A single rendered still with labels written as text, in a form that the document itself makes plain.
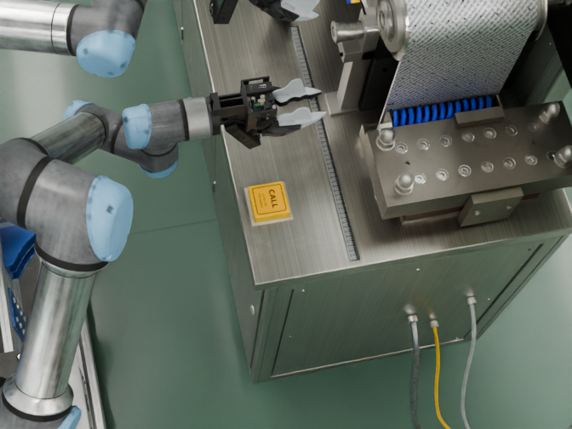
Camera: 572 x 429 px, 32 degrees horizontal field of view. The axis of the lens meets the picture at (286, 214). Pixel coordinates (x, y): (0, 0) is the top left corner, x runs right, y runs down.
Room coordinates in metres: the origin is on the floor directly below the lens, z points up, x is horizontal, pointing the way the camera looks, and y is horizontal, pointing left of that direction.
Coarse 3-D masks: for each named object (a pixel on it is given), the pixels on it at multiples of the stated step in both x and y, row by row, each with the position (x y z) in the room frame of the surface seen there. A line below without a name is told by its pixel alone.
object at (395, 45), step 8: (392, 0) 1.05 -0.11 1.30; (392, 8) 1.04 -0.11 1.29; (400, 8) 1.04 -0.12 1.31; (400, 16) 1.02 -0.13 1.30; (400, 24) 1.01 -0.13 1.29; (536, 24) 1.09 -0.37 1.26; (400, 32) 1.01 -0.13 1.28; (392, 40) 1.01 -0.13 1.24; (400, 40) 1.00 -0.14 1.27; (392, 48) 1.00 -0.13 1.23; (400, 48) 1.00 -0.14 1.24
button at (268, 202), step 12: (252, 192) 0.82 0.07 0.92; (264, 192) 0.83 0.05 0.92; (276, 192) 0.83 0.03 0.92; (252, 204) 0.80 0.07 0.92; (264, 204) 0.80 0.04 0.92; (276, 204) 0.81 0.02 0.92; (288, 204) 0.81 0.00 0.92; (264, 216) 0.78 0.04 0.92; (276, 216) 0.79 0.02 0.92; (288, 216) 0.80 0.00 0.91
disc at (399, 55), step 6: (402, 0) 1.04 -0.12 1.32; (402, 6) 1.04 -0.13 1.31; (402, 12) 1.03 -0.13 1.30; (408, 18) 1.02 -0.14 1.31; (408, 24) 1.01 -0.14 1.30; (408, 30) 1.00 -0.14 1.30; (408, 36) 1.00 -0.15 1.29; (408, 42) 0.99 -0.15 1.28; (402, 48) 1.00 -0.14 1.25; (396, 54) 1.01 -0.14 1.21; (402, 54) 0.99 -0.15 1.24
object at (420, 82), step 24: (504, 48) 1.07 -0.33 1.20; (408, 72) 1.00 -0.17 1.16; (432, 72) 1.02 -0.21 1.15; (456, 72) 1.04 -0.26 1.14; (480, 72) 1.06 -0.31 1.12; (504, 72) 1.08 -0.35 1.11; (408, 96) 1.01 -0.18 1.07; (432, 96) 1.03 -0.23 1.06; (456, 96) 1.05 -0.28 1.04; (480, 96) 1.07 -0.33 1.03
